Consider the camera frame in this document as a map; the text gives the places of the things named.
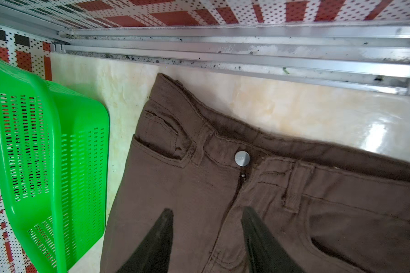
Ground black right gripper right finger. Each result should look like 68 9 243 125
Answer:
241 207 303 273

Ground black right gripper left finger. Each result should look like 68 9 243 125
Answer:
117 208 174 273

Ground brown trousers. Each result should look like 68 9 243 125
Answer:
100 73 410 273

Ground green plastic basket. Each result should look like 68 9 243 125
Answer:
0 59 109 273

